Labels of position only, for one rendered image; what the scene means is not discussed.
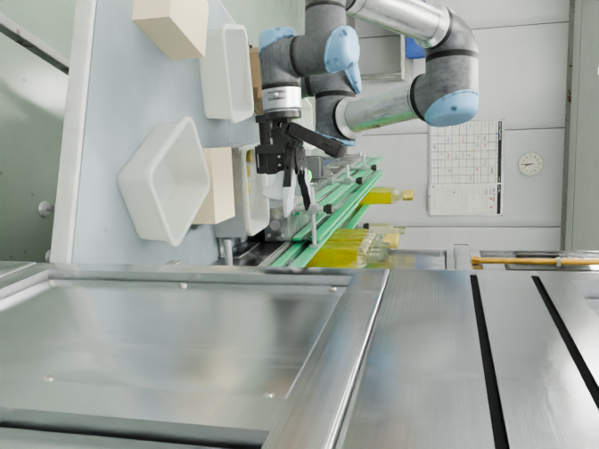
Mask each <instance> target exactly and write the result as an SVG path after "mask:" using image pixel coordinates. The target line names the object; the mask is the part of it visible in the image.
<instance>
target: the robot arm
mask: <svg viewBox="0 0 599 449"><path fill-rule="evenodd" d="M346 14H347V15H348V16H351V17H354V18H357V19H359V20H363V21H366V22H368V23H371V24H373V25H376V26H378V27H381V28H384V29H388V30H390V31H393V32H396V33H399V34H400V35H403V36H406V37H410V38H412V39H414V41H415V42H416V43H417V44H418V45H419V46H420V47H422V48H424V51H425V73H423V74H420V75H418V76H416V77H415V78H414V79H413V81H412V83H411V84H409V85H406V86H401V87H398V88H395V89H392V90H389V91H386V92H383V93H379V94H375V95H371V96H368V97H366V98H363V99H359V100H358V99H357V98H356V94H361V91H362V89H361V88H362V86H361V77H360V72H359V67H358V64H357V62H358V59H359V54H360V47H359V44H358V37H357V33H356V32H355V30H354V29H353V28H352V27H349V26H346ZM478 56H479V49H478V45H477V41H476V39H475V36H474V35H473V33H472V31H471V29H470V28H469V26H468V25H467V24H466V22H465V21H464V20H463V19H462V18H461V17H460V16H459V15H458V14H457V13H456V12H454V11H453V10H452V9H450V8H448V7H446V6H445V5H443V4H439V3H432V4H426V3H425V2H422V1H420V0H305V34H304V35H300V36H297V32H296V30H295V29H293V28H289V27H278V28H269V29H264V30H263V31H261V32H260V34H259V36H258V57H259V66H260V76H261V87H262V100H263V111H264V112H266V113H265V115H259V116H255V118H256V123H258V126H259V138H260V144H258V146H255V156H256V168H257V174H267V175H275V174H276V176H275V182H274V183H273V184H270V185H269V186H267V187H265V188H264V189H263V192H262V194H263V196H264V197H265V198H268V199H272V200H279V201H282V202H283V217H284V218H287V217H288V216H289V214H290V213H291V212H292V210H293V201H294V195H298V196H302V198H303V203H304V207H305V210H306V211H307V210H308V209H309V207H310V204H311V190H310V179H309V172H308V163H307V159H306V153H305V148H304V147H303V144H304V142H305V143H309V144H311V145H313V146H315V147H317V148H318V149H320V150H322V151H324V153H325V154H327V155H328V156H329V157H331V158H336V159H337V158H342V157H343V156H344V153H345V151H346V149H347V146H348V147H349V146H355V145H356V141H357V138H359V137H361V136H362V135H363V134H364V133H365V131H367V130H371V129H375V128H379V127H385V126H390V125H394V124H397V123H402V122H406V121H409V120H414V119H420V120H421V121H423V122H426V123H427V125H429V126H431V127H449V126H456V125H460V124H463V123H465V122H467V121H469V120H471V119H473V118H474V117H475V116H476V114H477V112H478V102H479V99H480V95H479V63H478ZM307 97H315V98H316V128H315V131H313V130H311V129H308V128H306V127H304V126H302V125H300V124H298V123H295V122H291V120H292V119H297V118H301V110H300V109H301V108H302V101H301V100H302V99H305V98H307ZM281 123H282V124H281ZM280 125H281V127H280ZM258 164H259V167H258Z"/></svg>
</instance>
